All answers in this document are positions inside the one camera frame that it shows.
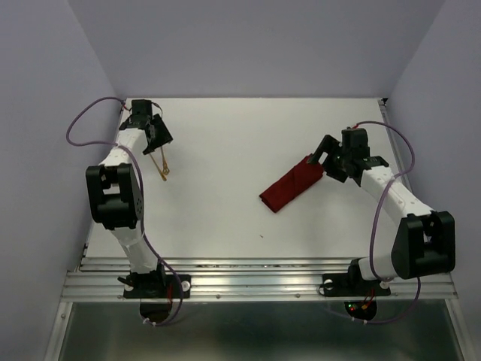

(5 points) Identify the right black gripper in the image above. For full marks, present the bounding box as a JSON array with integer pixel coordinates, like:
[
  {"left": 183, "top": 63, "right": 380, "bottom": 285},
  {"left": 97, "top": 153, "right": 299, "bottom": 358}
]
[{"left": 305, "top": 134, "right": 351, "bottom": 182}]

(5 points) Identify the dark red cloth napkin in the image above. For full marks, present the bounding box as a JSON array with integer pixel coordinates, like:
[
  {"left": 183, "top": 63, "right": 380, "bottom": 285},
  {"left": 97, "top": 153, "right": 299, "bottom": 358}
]
[{"left": 259, "top": 156, "right": 324, "bottom": 214}]

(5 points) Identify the gold spoon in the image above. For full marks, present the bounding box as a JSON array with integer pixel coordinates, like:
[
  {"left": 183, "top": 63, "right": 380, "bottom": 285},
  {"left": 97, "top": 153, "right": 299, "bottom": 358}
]
[{"left": 160, "top": 147, "right": 170, "bottom": 176}]

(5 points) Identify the gold fork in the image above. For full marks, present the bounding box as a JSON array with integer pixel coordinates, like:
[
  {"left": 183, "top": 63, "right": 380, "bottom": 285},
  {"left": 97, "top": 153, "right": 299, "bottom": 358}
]
[{"left": 149, "top": 153, "right": 167, "bottom": 181}]

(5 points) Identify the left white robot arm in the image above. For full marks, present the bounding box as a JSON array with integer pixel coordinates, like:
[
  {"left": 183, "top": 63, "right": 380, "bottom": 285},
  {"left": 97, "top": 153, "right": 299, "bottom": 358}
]
[{"left": 86, "top": 99, "right": 173, "bottom": 299}]

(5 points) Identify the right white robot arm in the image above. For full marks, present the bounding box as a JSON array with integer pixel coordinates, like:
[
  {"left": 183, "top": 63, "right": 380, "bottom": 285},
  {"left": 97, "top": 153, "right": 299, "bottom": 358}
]
[{"left": 308, "top": 128, "right": 455, "bottom": 293}]

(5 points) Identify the right aluminium table edge rail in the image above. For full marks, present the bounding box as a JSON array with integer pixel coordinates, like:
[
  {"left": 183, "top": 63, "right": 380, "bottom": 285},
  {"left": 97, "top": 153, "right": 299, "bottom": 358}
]
[{"left": 378, "top": 98, "right": 416, "bottom": 192}]

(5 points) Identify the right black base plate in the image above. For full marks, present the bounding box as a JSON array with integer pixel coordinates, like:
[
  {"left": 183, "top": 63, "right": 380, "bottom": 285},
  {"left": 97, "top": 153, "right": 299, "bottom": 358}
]
[{"left": 318, "top": 273, "right": 391, "bottom": 298}]

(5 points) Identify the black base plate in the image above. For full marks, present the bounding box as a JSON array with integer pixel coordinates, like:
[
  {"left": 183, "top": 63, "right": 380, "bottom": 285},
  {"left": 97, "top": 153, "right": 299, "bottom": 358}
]
[
  {"left": 117, "top": 272, "right": 180, "bottom": 299},
  {"left": 318, "top": 273, "right": 391, "bottom": 298}
]

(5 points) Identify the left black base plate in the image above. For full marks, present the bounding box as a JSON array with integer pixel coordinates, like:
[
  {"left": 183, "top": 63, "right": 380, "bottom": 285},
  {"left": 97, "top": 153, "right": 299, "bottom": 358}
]
[{"left": 117, "top": 272, "right": 180, "bottom": 299}]

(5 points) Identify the aluminium mounting rail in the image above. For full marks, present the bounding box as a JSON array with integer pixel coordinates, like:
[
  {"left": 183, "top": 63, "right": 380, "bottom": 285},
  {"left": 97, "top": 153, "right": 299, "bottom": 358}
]
[{"left": 59, "top": 256, "right": 459, "bottom": 303}]

